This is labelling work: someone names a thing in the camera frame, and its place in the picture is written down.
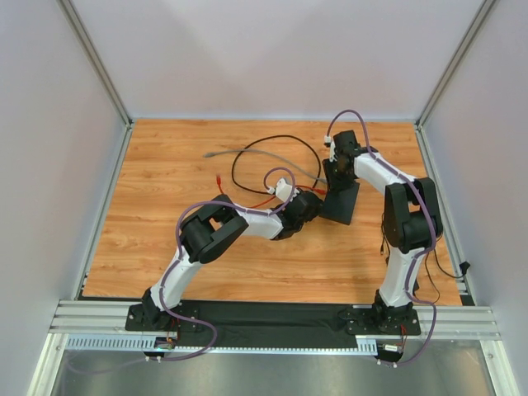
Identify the right aluminium frame post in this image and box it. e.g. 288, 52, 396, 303
415, 0, 497, 130

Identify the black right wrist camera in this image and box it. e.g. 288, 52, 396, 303
332, 130, 362, 156

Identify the aluminium front frame rail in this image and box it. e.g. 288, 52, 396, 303
49, 300, 501, 341

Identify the black network switch box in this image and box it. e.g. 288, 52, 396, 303
319, 182, 360, 225

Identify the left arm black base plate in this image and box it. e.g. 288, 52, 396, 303
125, 304, 206, 332

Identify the thick black ethernet cable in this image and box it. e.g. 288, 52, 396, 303
230, 134, 327, 199

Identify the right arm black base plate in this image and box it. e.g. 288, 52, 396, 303
340, 303, 422, 336

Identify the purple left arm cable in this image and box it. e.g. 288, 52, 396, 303
65, 167, 296, 375

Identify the left aluminium frame post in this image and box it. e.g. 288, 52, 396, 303
57, 0, 133, 127

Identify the aluminium frame post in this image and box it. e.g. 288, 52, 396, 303
415, 0, 497, 130
57, 0, 133, 127

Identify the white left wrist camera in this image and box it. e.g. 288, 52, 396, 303
275, 177, 295, 202

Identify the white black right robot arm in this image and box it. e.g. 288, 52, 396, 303
321, 130, 443, 333

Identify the grey ethernet cable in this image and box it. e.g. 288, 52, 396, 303
204, 150, 329, 185

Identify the slotted grey cable duct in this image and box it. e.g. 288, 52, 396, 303
64, 334, 378, 356

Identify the thin black power cable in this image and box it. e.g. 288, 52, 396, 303
379, 214, 463, 305

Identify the red ethernet cable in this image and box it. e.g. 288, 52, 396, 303
214, 173, 327, 210

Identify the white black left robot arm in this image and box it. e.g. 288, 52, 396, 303
141, 190, 323, 330

